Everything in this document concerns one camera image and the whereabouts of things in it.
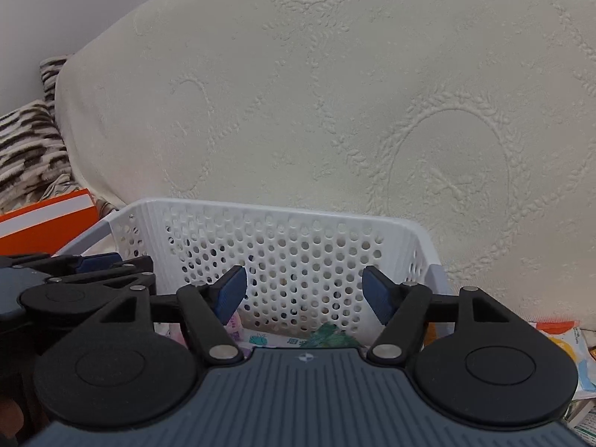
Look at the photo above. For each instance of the large cream embossed cushion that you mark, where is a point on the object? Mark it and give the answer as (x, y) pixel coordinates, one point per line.
(474, 118)

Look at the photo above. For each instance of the zebra striped pillow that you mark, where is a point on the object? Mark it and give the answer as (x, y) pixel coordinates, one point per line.
(35, 164)

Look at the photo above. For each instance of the wet wipes pack purple lid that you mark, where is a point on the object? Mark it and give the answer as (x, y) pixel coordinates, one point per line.
(246, 339)

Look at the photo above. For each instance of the orange white box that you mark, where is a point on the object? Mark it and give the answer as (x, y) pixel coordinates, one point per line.
(48, 225)

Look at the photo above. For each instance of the white perforated plastic basket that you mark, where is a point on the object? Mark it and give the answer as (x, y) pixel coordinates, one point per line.
(304, 268)

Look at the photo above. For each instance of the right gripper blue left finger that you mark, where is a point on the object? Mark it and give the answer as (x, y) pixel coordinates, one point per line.
(205, 313)

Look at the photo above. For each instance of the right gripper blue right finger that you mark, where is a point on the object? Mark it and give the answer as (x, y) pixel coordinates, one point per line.
(402, 310)

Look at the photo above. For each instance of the green crumpled snack wrapper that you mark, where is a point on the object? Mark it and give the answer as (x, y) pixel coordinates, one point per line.
(328, 335)

